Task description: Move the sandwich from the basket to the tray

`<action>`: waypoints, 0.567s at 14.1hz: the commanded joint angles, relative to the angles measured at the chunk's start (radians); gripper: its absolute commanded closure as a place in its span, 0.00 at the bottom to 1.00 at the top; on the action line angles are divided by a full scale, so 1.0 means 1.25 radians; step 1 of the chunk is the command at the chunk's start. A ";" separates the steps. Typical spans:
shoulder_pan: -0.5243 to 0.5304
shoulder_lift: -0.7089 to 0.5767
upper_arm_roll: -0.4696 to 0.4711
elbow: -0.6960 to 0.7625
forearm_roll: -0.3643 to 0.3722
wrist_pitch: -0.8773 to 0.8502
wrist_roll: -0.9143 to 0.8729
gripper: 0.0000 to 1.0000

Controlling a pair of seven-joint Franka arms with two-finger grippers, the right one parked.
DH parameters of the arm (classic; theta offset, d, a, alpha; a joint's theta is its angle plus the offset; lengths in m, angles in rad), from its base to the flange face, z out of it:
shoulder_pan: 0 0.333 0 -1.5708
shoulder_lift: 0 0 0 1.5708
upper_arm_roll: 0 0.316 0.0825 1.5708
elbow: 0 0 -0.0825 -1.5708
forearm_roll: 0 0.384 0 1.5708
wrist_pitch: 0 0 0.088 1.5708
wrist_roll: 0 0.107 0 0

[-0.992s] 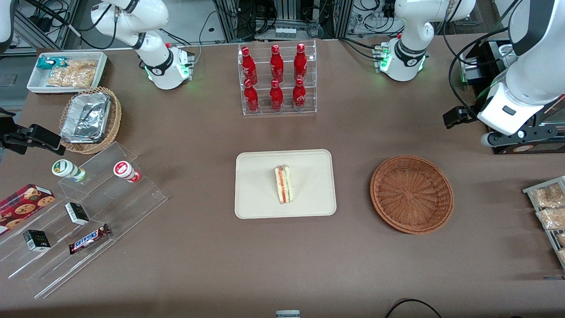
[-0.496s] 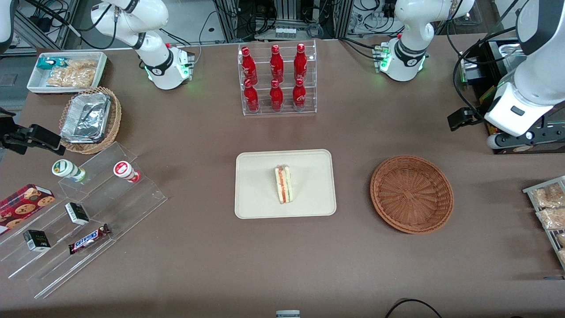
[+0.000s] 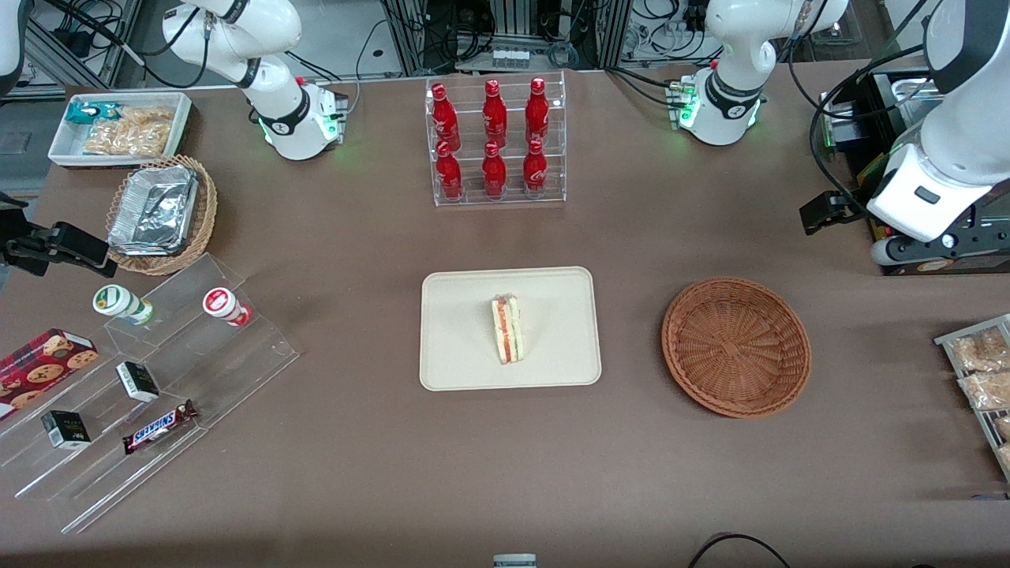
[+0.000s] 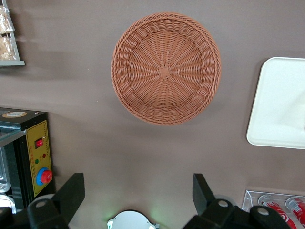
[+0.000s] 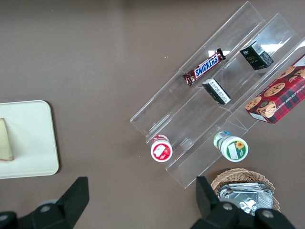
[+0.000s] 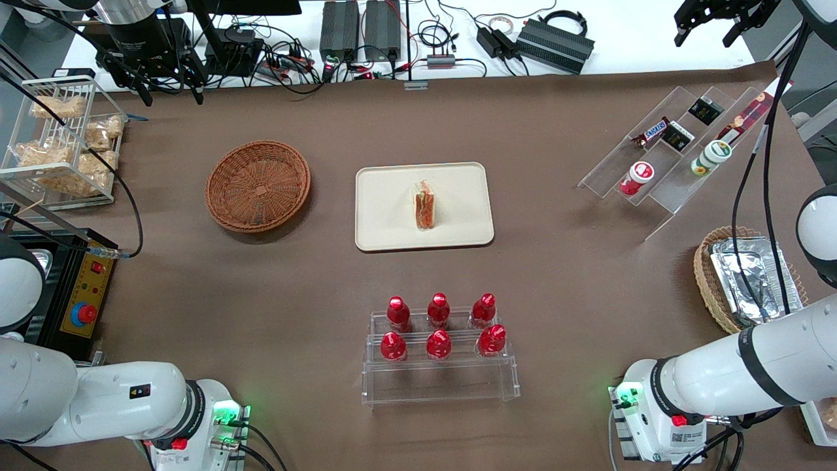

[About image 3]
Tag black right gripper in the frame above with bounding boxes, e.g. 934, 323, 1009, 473
0, 223, 118, 278

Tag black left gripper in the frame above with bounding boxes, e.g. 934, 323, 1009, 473
799, 191, 1010, 258

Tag triangle sandwich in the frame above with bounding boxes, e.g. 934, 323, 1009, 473
490, 293, 526, 365

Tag light wicker basket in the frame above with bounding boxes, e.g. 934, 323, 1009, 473
104, 155, 219, 276

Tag brown round wicker basket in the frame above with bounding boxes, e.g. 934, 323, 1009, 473
661, 277, 813, 420

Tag grey snack tray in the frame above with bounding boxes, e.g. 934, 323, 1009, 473
934, 313, 1010, 483

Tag cream rectangular tray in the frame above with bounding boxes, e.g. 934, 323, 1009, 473
419, 267, 603, 393

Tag green lid yogurt cup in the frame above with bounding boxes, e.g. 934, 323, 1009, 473
92, 284, 155, 327

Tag stacked foil containers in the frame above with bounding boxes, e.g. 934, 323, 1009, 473
107, 164, 200, 256

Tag white rectangular bin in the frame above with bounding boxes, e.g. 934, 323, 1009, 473
47, 92, 195, 169

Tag black hot food display case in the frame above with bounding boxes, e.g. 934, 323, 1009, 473
819, 67, 1010, 277

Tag clear bag of crackers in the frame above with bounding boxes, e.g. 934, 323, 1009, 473
82, 106, 176, 158

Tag red plaid cookie box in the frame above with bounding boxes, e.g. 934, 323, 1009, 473
0, 328, 100, 420

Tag green snack packet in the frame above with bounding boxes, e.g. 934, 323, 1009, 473
66, 102, 121, 125

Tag small black box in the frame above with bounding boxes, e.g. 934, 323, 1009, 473
40, 409, 92, 451
115, 361, 161, 404

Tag red lid yogurt cup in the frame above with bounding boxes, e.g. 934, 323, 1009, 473
202, 287, 254, 328

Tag clear acrylic tiered shelf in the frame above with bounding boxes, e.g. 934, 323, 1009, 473
0, 252, 301, 535

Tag Snickers chocolate bar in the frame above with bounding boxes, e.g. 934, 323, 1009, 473
122, 399, 199, 456

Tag clear bag of snacks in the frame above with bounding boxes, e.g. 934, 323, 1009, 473
947, 327, 1010, 373
957, 371, 1010, 412

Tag clear acrylic bottle rack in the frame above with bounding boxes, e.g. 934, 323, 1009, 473
425, 70, 568, 208

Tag red cola bottle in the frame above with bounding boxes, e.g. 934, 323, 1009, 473
435, 140, 465, 200
430, 83, 462, 151
522, 139, 549, 193
482, 79, 510, 148
481, 140, 508, 199
525, 77, 552, 147

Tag black cable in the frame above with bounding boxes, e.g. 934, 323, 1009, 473
686, 533, 795, 568

